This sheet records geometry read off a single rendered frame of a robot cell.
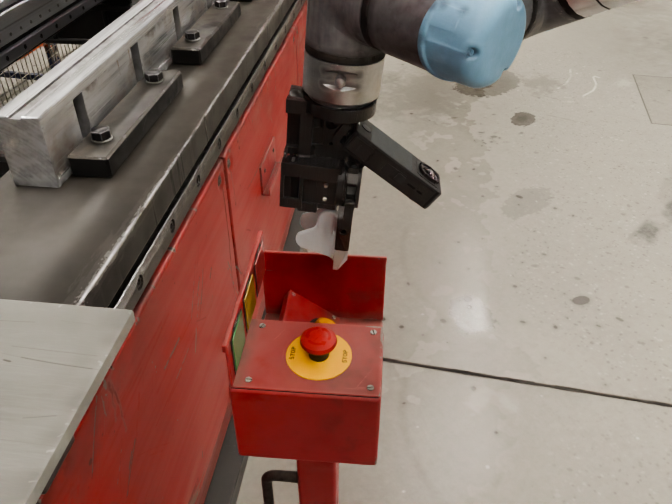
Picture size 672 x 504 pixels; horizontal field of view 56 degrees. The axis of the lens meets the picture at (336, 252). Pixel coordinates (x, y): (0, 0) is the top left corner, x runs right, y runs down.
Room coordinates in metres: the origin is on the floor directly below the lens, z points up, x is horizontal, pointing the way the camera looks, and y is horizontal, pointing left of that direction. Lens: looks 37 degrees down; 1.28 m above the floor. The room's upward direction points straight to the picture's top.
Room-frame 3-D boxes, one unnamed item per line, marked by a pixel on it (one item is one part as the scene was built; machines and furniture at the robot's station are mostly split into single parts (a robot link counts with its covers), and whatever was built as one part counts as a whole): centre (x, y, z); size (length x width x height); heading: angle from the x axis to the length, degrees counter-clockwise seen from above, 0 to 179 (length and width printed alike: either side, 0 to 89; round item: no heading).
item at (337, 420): (0.53, 0.02, 0.75); 0.20 x 0.16 x 0.18; 175
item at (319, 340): (0.48, 0.02, 0.79); 0.04 x 0.04 x 0.04
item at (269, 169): (1.26, 0.15, 0.59); 0.15 x 0.02 x 0.07; 173
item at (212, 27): (1.25, 0.25, 0.89); 0.30 x 0.05 x 0.03; 173
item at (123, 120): (0.85, 0.30, 0.89); 0.30 x 0.05 x 0.03; 173
